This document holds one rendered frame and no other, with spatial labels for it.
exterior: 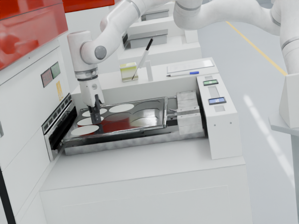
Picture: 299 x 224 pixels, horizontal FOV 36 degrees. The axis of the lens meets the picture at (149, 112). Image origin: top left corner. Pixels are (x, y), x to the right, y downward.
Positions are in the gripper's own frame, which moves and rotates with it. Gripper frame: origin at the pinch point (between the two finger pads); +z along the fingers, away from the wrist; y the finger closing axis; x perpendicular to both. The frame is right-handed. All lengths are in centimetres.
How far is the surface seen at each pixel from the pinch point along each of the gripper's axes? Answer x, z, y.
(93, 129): 3.4, 2.4, -4.2
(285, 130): -50, 11, -43
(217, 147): -19, 6, -46
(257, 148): -162, 92, 102
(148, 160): -4.0, 10.3, -28.5
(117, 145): -2.1, 9.1, -10.1
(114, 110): -12.0, 2.3, 10.2
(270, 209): -105, 92, 29
